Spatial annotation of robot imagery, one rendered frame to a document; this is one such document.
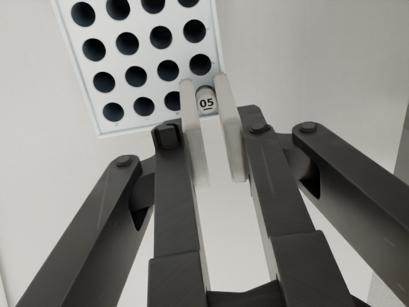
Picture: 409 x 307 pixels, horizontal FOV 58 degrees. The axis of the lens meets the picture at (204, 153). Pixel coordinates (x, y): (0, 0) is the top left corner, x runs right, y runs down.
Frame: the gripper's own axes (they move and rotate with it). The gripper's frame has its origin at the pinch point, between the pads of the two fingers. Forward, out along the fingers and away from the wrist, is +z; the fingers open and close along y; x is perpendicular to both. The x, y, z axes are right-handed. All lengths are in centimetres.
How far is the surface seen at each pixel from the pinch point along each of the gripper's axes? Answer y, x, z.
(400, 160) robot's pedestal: 45, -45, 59
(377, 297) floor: 56, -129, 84
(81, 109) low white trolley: -8.7, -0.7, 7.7
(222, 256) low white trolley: -0.9, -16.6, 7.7
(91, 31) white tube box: -5.5, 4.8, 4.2
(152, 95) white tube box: -3.1, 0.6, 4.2
